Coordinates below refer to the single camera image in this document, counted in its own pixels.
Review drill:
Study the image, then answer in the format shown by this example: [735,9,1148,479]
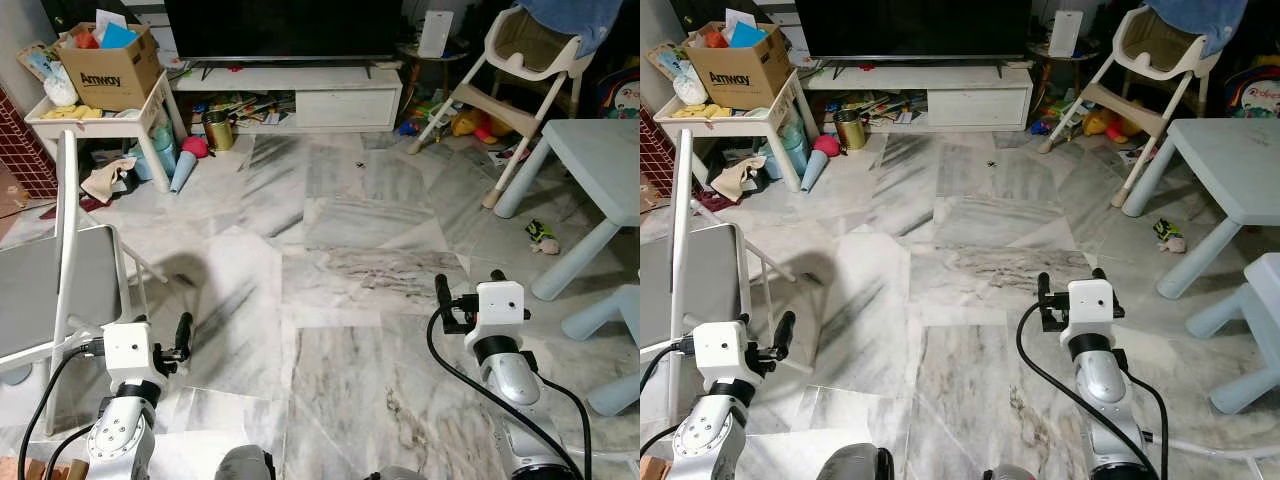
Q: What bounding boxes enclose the small green toy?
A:
[526,219,562,255]
[1152,217,1189,255]

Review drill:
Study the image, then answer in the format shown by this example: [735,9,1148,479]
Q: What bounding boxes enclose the light blue tube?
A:
[799,149,830,194]
[169,149,200,195]

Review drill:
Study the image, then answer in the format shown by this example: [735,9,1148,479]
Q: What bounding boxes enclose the black flat television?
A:
[163,0,405,77]
[793,0,1035,77]

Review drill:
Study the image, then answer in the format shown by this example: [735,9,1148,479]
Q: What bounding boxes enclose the white baby high chair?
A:
[1037,4,1222,210]
[407,4,592,212]

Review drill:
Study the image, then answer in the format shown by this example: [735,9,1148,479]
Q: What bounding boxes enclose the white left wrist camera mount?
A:
[102,321,162,387]
[694,319,754,387]

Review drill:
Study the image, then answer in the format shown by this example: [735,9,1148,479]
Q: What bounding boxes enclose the beige cloth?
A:
[79,154,140,205]
[709,154,770,205]

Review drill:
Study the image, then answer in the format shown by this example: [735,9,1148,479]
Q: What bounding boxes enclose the patterned flat package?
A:
[19,41,63,87]
[648,41,691,87]

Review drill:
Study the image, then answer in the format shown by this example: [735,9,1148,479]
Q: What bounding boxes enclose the grey left robot leg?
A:
[214,445,277,480]
[814,443,895,480]

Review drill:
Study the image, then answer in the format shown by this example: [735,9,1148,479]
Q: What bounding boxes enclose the teal bottle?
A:
[149,119,177,182]
[779,119,807,180]

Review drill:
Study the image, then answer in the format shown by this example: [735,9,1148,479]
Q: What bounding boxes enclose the white frame grey chair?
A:
[0,129,172,442]
[640,127,802,442]

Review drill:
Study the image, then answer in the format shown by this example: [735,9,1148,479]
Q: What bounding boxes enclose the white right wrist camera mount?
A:
[1067,277,1117,337]
[474,281,527,341]

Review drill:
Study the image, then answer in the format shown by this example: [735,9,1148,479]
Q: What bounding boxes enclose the white television stand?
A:
[170,62,405,134]
[800,62,1035,133]

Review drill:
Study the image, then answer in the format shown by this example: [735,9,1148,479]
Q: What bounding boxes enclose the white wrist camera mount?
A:
[102,321,162,387]
[474,281,527,341]
[694,319,754,387]
[1067,277,1117,337]

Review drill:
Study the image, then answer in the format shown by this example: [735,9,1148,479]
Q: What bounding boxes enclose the light blue plastic stool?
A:
[559,282,641,417]
[1184,252,1280,417]

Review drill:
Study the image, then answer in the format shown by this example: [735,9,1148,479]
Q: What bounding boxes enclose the blue cloth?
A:
[514,0,627,58]
[1144,0,1252,58]

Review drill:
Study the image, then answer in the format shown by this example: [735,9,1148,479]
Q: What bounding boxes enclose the white side table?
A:
[24,70,187,194]
[652,70,817,194]

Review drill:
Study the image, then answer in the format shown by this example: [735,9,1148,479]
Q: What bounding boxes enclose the yellow soft toy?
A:
[1079,104,1142,142]
[449,104,512,142]

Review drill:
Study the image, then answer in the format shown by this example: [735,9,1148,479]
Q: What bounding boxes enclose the red lattice fence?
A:
[0,87,57,202]
[640,104,674,200]

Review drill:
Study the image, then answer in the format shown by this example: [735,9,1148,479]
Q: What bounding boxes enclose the brown Amway cardboard box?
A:
[684,22,795,112]
[56,22,164,112]

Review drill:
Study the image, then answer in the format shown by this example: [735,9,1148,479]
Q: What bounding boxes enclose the white floor cable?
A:
[1148,433,1280,463]

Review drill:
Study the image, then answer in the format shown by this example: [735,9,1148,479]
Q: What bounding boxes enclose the light blue plastic table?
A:
[1119,117,1280,300]
[492,117,641,302]

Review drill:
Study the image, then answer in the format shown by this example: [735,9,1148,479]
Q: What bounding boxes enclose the white box device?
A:
[1047,9,1085,59]
[417,9,455,60]

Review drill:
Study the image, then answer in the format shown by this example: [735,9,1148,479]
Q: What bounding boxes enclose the gold tin can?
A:
[202,109,237,154]
[832,107,868,152]

